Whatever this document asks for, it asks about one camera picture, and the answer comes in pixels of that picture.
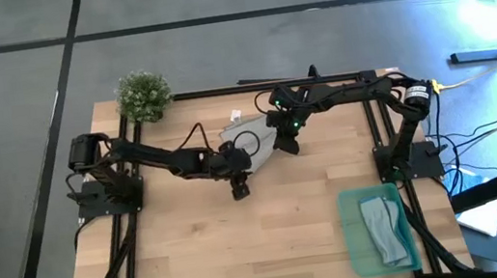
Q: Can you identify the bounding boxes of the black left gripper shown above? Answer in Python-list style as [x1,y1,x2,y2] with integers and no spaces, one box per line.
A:
[216,138,259,204]

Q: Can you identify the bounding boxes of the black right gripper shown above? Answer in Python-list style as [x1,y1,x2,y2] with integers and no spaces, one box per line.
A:
[262,101,311,159]

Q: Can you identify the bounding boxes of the grey waffle microfiber towel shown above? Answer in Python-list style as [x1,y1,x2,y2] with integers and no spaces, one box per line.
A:
[215,102,284,179]

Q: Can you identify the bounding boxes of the light blue microfiber towel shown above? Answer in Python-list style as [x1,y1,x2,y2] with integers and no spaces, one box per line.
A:
[357,191,414,273]

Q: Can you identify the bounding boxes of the green translucent plastic basket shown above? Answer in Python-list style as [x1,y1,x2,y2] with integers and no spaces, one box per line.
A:
[335,179,424,278]

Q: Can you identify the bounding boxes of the small green potted plant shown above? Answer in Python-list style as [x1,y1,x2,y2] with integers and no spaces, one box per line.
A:
[112,66,178,128]

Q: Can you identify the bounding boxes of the yellow power plug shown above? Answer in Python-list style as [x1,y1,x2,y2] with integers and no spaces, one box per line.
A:
[428,76,446,97]

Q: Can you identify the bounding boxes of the white board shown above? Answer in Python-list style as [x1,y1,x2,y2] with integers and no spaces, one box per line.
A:
[454,197,497,244]

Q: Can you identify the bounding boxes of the black desk beam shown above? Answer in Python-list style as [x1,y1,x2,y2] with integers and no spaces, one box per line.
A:
[444,163,497,216]

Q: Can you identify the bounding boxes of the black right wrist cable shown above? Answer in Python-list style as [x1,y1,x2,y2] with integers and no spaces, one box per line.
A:
[251,88,276,118]

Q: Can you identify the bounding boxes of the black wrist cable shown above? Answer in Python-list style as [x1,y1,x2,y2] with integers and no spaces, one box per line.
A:
[251,88,276,118]
[172,121,214,161]

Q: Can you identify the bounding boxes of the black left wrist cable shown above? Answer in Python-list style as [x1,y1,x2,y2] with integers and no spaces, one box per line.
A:
[172,121,214,161]

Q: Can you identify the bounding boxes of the black aluminium table frame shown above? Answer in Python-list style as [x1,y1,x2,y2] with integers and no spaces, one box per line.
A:
[0,38,497,278]

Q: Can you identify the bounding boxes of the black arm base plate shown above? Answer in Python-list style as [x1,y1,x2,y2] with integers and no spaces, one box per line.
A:
[372,136,447,187]
[72,173,149,222]

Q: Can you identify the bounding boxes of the black floor cable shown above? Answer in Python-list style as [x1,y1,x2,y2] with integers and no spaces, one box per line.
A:
[425,117,497,156]

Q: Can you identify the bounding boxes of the yellow floor cable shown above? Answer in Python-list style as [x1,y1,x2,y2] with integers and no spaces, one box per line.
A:
[435,46,497,92]

